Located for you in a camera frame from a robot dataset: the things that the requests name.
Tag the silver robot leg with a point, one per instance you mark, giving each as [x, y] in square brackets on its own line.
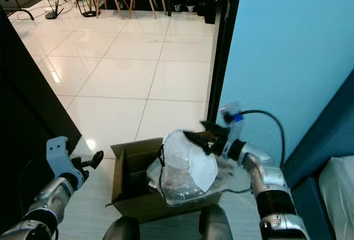
[215, 223]
[121, 230]

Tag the brown cardboard box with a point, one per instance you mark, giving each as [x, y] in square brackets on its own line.
[133, 201]

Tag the silver right robot leg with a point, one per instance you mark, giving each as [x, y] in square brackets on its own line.
[215, 223]

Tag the small black cabinet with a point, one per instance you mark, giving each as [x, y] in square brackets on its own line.
[209, 8]

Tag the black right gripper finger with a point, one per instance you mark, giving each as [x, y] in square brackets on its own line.
[204, 143]
[199, 134]

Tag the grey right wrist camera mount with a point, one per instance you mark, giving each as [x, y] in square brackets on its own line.
[233, 132]

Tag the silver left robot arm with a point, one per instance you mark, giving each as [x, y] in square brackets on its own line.
[50, 201]

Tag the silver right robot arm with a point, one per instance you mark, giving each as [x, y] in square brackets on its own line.
[276, 190]

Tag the dark door frame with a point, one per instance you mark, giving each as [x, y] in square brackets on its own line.
[224, 41]

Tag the dark door panel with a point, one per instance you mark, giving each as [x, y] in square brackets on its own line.
[27, 118]

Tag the beige mattress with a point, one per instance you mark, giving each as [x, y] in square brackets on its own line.
[337, 196]

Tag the blue upholstered headboard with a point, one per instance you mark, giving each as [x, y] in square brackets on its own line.
[326, 129]

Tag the silver left robot leg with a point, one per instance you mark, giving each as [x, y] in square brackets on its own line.
[121, 230]

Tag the black wifi router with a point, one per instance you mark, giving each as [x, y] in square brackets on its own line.
[54, 12]
[87, 9]

